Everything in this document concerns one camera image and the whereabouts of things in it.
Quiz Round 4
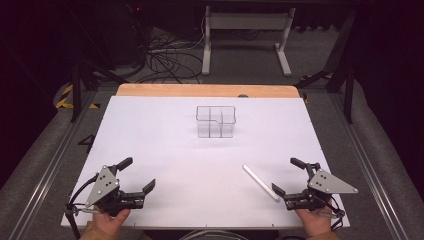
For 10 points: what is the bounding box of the black metal stand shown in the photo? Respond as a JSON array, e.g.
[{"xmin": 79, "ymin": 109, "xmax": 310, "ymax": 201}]
[
  {"xmin": 294, "ymin": 9, "xmax": 357, "ymax": 125},
  {"xmin": 68, "ymin": 59, "xmax": 130, "ymax": 123}
]

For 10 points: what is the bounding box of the dark equipment cabinet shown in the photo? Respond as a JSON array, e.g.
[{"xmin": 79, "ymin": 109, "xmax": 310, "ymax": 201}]
[{"xmin": 96, "ymin": 2, "xmax": 153, "ymax": 68}]

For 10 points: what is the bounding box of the person's right hand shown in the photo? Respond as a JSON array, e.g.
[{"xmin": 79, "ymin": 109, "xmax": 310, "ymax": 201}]
[{"xmin": 295, "ymin": 208, "xmax": 335, "ymax": 238}]

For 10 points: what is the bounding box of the white metal stand frame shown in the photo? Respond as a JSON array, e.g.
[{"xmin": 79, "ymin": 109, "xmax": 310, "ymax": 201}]
[{"xmin": 201, "ymin": 5, "xmax": 297, "ymax": 77}]

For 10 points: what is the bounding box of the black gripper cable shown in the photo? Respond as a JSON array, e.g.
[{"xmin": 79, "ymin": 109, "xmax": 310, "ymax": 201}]
[
  {"xmin": 319, "ymin": 196, "xmax": 347, "ymax": 232},
  {"xmin": 64, "ymin": 174, "xmax": 101, "ymax": 240}
]

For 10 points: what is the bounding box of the white cable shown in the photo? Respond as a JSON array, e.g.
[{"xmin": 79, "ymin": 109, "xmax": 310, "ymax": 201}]
[{"xmin": 179, "ymin": 228, "xmax": 250, "ymax": 240}]

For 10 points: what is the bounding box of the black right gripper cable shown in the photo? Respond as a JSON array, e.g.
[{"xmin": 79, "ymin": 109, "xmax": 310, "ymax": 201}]
[{"xmin": 319, "ymin": 196, "xmax": 347, "ymax": 232}]

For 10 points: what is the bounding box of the clear plastic organizer box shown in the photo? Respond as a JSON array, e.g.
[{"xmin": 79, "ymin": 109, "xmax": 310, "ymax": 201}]
[{"xmin": 195, "ymin": 105, "xmax": 237, "ymax": 139}]

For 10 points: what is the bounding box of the white stick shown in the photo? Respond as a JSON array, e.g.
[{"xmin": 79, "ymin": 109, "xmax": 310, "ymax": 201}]
[{"xmin": 242, "ymin": 164, "xmax": 281, "ymax": 203}]

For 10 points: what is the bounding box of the aluminium floor rail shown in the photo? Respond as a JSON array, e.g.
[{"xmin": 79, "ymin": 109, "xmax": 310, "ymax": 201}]
[
  {"xmin": 6, "ymin": 90, "xmax": 98, "ymax": 240},
  {"xmin": 328, "ymin": 93, "xmax": 416, "ymax": 240}
]

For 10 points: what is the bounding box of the person's left hand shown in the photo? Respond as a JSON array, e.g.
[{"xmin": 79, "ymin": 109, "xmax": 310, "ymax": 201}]
[{"xmin": 91, "ymin": 208, "xmax": 131, "ymax": 238}]

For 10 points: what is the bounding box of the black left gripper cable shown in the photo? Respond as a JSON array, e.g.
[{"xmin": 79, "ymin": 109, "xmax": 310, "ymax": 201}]
[{"xmin": 64, "ymin": 174, "xmax": 101, "ymax": 240}]

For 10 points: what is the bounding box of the tangle of black floor cables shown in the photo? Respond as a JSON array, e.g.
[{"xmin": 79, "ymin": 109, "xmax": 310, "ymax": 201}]
[{"xmin": 134, "ymin": 19, "xmax": 208, "ymax": 85}]

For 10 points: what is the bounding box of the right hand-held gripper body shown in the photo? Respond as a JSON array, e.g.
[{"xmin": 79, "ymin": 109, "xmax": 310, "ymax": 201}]
[{"xmin": 283, "ymin": 162, "xmax": 359, "ymax": 213}]

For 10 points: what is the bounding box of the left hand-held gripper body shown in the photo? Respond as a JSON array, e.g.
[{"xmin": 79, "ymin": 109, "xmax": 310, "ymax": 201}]
[{"xmin": 83, "ymin": 164, "xmax": 147, "ymax": 218}]

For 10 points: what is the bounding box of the yellow black hazard tape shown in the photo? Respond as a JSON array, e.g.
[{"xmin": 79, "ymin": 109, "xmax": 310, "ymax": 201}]
[{"xmin": 54, "ymin": 83, "xmax": 101, "ymax": 110}]

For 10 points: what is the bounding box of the white board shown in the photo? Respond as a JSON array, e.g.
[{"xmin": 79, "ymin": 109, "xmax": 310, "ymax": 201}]
[{"xmin": 60, "ymin": 95, "xmax": 351, "ymax": 231}]

